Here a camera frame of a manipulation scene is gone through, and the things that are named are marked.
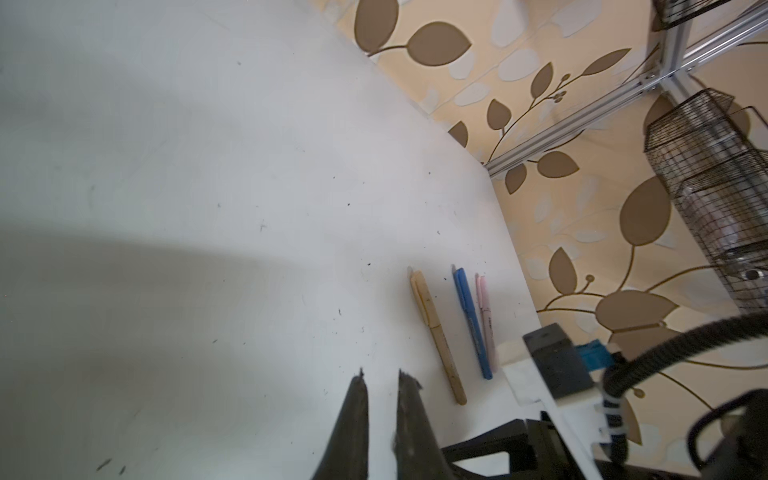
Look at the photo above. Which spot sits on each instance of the wire basket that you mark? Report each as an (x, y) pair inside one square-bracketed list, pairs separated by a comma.
[(717, 180), (672, 13)]

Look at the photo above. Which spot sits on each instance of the pink pen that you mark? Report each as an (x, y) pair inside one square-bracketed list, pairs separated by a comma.
[(486, 317)]

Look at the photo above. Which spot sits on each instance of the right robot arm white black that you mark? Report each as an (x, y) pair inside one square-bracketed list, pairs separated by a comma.
[(663, 407)]

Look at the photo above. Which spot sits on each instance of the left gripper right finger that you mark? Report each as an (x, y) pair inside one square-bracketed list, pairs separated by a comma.
[(417, 453)]

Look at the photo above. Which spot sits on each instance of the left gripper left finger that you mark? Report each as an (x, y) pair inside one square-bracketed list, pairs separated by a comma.
[(346, 454)]

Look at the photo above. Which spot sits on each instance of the back wire basket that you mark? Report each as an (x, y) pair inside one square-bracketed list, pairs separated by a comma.
[(672, 13)]

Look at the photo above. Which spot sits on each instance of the beige pen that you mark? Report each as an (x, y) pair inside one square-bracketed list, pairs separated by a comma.
[(430, 316)]

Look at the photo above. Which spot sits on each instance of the blue pen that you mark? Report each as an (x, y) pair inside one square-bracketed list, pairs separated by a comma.
[(467, 305)]

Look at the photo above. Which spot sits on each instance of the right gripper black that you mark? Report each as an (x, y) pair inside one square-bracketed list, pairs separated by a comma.
[(534, 450)]

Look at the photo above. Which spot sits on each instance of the right wire basket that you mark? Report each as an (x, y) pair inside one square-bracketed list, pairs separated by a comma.
[(717, 180)]

